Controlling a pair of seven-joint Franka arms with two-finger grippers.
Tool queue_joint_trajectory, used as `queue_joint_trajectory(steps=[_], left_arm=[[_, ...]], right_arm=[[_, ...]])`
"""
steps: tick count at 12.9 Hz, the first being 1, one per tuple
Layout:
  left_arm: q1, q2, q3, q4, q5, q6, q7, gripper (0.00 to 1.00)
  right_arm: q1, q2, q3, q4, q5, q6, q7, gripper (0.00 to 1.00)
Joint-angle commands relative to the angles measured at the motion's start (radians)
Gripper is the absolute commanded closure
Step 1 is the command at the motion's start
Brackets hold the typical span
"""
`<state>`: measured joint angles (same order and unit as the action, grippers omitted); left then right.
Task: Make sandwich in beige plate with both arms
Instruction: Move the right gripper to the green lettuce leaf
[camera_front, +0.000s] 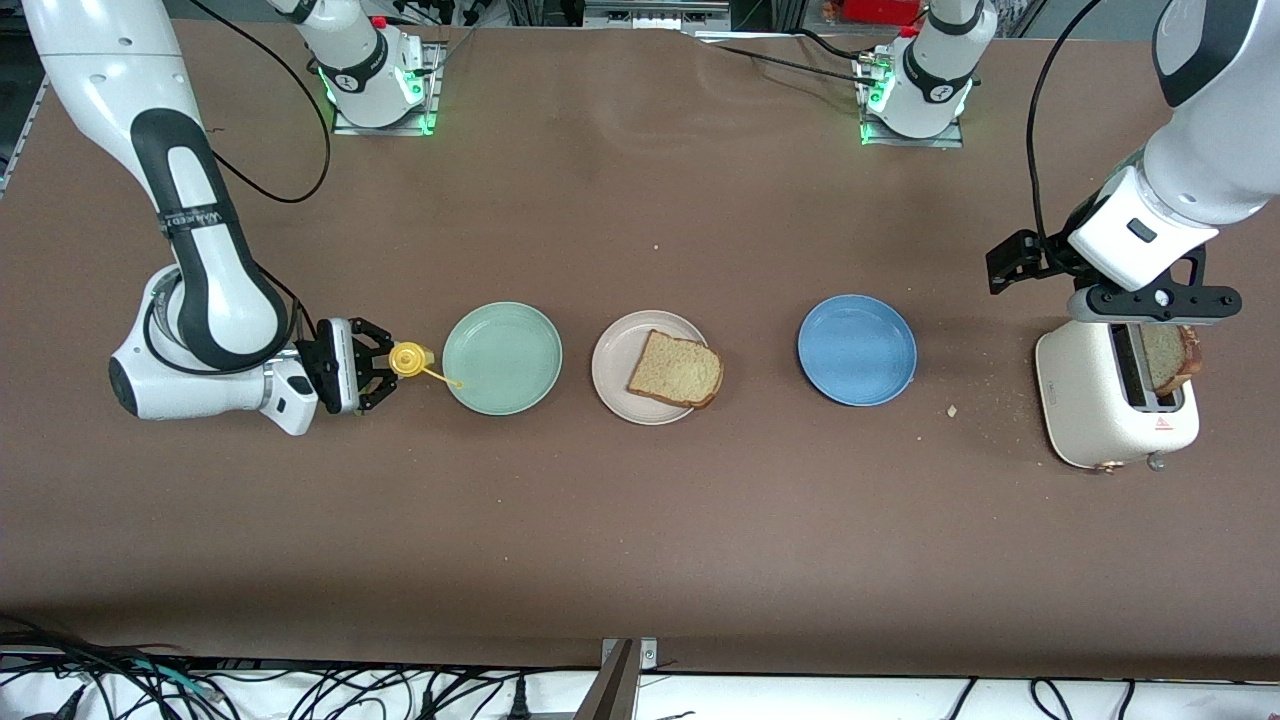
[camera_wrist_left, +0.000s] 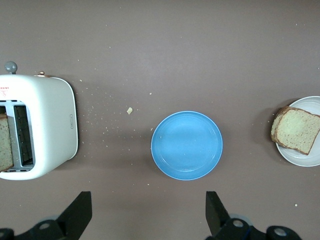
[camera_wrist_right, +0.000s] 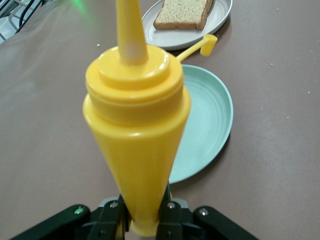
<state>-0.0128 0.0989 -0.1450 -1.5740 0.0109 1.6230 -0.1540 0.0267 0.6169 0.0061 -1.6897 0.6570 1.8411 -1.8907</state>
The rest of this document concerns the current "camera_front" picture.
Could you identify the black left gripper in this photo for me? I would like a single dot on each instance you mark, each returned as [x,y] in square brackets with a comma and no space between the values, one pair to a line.
[1052,256]

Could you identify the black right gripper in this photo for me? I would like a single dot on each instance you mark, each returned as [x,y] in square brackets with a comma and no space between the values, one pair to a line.
[334,364]

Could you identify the yellow mustard squeeze bottle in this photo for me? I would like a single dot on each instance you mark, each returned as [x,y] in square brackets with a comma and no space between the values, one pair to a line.
[407,359]

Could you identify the brown bread slice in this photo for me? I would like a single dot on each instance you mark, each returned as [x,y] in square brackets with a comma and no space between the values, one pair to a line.
[675,370]
[1165,362]

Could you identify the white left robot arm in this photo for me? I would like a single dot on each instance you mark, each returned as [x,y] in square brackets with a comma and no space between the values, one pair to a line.
[1210,150]

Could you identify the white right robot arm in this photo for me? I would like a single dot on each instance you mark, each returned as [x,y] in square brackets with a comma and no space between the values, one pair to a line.
[210,300]

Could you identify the mint green plate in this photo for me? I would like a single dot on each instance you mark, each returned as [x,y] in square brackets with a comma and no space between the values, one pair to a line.
[510,355]

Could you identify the blue plate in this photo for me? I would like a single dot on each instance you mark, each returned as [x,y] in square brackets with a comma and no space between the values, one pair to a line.
[857,350]

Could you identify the beige plate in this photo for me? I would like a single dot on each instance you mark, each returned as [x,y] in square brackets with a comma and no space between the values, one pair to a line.
[615,365]

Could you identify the white two-slot toaster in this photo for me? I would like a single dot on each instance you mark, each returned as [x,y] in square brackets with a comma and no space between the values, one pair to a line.
[1085,400]

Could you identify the red box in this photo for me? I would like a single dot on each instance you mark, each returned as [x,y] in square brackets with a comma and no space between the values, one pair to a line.
[880,10]

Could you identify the black power plug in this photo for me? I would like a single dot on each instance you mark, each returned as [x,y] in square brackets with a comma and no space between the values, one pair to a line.
[519,705]

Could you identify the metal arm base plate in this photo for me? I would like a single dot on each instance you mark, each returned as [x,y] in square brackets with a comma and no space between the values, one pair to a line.
[940,141]
[380,130]

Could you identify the grey metal bracket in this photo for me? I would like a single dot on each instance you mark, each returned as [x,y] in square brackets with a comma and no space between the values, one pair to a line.
[620,690]

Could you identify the grey metal frame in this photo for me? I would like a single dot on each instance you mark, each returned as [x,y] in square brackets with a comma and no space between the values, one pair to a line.
[655,15]

